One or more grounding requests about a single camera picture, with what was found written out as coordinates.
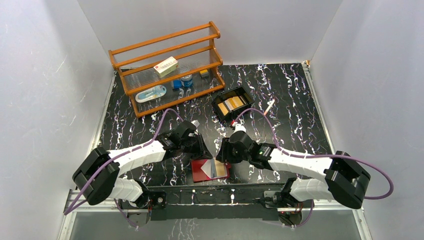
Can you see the orange wooden shelf rack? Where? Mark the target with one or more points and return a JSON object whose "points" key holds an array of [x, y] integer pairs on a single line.
{"points": [[194, 48]]}

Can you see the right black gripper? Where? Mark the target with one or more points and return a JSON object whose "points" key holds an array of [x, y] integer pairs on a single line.
{"points": [[225, 156]]}

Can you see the black plastic card tray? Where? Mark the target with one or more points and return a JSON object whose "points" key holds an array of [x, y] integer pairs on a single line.
{"points": [[237, 91]]}

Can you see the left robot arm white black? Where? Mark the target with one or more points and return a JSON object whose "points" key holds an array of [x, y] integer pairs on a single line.
{"points": [[99, 177]]}

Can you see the white blue blister pack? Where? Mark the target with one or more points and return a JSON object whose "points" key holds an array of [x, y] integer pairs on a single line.
{"points": [[155, 92]]}

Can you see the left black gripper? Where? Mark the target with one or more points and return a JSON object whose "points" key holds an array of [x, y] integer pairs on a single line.
{"points": [[199, 147]]}

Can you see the white cardboard box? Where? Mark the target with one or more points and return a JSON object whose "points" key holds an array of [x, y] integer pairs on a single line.
{"points": [[165, 67]]}

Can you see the small blue box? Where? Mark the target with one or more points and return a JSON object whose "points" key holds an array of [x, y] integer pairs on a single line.
{"points": [[176, 84]]}

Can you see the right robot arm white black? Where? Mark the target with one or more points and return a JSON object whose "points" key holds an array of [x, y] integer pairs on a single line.
{"points": [[334, 177]]}

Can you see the small yellow black block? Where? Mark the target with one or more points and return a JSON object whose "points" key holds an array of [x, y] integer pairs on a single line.
{"points": [[204, 74]]}

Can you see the white orange pen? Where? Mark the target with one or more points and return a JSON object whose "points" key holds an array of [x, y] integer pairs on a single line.
{"points": [[269, 106]]}

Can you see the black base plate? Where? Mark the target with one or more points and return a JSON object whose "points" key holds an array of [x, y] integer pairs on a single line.
{"points": [[230, 201]]}

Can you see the gold card in tray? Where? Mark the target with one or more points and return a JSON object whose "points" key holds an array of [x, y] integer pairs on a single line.
{"points": [[223, 108]]}

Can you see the red card holder wallet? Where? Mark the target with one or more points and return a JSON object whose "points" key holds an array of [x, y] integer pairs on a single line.
{"points": [[209, 169]]}

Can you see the blue white round tin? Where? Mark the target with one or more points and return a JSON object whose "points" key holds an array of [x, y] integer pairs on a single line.
{"points": [[187, 81]]}

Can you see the white card stack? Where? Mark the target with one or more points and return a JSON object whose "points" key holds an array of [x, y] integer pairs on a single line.
{"points": [[234, 102]]}

